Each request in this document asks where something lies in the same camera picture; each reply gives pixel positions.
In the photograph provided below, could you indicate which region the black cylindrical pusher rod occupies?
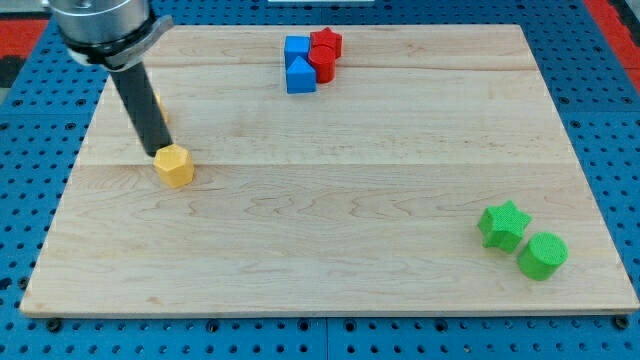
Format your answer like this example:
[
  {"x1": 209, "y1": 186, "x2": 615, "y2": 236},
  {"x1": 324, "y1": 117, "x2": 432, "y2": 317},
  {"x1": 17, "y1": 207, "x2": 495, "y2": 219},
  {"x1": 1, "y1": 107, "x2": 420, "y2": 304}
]
[{"x1": 111, "y1": 62, "x2": 173, "y2": 157}]

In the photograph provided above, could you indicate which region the yellow hexagon block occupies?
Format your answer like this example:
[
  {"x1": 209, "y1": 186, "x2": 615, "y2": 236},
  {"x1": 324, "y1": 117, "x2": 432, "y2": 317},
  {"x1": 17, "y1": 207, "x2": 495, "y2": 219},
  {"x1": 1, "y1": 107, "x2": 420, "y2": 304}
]
[{"x1": 153, "y1": 144, "x2": 195, "y2": 188}]

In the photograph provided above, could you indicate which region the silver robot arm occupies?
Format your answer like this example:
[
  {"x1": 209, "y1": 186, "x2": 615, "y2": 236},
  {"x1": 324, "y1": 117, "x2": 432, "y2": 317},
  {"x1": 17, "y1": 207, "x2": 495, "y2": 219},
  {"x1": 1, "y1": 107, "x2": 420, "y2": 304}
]
[{"x1": 48, "y1": 0, "x2": 174, "y2": 157}]

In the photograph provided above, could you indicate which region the red star block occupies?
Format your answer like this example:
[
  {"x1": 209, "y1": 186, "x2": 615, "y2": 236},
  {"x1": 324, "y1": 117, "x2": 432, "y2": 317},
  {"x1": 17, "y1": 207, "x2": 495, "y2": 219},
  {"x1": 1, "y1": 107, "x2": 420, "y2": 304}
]
[{"x1": 310, "y1": 27, "x2": 343, "y2": 59}]

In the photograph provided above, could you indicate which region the green star block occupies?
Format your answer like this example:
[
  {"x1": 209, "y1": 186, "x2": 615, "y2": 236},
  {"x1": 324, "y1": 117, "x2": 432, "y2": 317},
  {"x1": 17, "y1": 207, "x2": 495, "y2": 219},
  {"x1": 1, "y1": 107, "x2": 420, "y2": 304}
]
[{"x1": 477, "y1": 200, "x2": 532, "y2": 253}]

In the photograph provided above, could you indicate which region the yellow block behind rod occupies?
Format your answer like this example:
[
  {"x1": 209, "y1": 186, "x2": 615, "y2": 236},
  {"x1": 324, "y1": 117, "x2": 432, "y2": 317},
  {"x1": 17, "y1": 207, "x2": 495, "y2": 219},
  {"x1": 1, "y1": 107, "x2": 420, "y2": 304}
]
[{"x1": 154, "y1": 92, "x2": 169, "y2": 123}]

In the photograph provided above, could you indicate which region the blue cube block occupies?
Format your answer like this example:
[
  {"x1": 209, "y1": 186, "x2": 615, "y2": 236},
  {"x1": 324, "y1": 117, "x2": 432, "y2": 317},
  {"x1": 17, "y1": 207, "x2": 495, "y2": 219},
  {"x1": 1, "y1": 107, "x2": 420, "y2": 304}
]
[{"x1": 284, "y1": 35, "x2": 311, "y2": 68}]

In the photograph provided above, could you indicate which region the blue triangle block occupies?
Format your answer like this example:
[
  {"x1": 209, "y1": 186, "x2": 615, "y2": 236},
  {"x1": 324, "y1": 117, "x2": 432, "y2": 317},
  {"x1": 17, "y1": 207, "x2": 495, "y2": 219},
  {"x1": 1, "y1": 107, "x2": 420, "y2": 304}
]
[{"x1": 286, "y1": 57, "x2": 316, "y2": 94}]

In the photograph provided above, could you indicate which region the red cylinder block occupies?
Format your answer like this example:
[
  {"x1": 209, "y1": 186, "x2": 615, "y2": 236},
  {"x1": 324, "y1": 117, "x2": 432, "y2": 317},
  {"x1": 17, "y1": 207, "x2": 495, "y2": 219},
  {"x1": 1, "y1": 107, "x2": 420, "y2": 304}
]
[{"x1": 308, "y1": 45, "x2": 336, "y2": 84}]

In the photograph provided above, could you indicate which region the wooden board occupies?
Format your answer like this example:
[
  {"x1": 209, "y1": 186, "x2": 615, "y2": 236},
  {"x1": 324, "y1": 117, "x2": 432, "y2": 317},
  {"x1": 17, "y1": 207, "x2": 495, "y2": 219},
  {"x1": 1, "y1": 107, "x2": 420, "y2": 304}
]
[{"x1": 20, "y1": 25, "x2": 639, "y2": 319}]

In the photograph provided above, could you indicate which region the green cylinder block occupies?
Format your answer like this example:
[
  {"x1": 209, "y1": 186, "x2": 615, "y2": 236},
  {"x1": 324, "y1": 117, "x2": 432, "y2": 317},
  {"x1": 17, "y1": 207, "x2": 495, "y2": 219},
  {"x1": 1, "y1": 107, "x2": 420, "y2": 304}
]
[{"x1": 517, "y1": 232, "x2": 569, "y2": 281}]

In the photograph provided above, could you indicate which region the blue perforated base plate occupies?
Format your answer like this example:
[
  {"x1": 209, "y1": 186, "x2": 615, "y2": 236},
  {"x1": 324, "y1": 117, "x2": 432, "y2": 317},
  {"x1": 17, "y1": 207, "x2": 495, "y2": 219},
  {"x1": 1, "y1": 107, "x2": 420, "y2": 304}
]
[{"x1": 1, "y1": 0, "x2": 639, "y2": 359}]

